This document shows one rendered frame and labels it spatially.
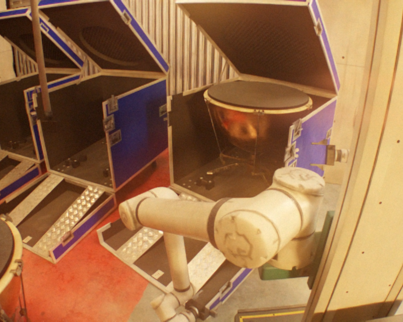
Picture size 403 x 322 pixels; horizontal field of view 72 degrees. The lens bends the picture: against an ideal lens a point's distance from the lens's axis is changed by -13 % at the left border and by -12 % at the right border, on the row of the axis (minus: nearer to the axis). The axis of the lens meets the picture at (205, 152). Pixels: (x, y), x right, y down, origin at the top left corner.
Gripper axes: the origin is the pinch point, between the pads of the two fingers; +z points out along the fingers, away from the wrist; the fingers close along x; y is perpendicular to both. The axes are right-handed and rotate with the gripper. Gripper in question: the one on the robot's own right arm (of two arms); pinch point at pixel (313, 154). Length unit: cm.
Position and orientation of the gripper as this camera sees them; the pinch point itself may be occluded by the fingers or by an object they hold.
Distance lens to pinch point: 204.6
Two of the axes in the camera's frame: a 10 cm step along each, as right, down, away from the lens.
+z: -9.9, -0.6, 1.5
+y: -1.5, 0.2, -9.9
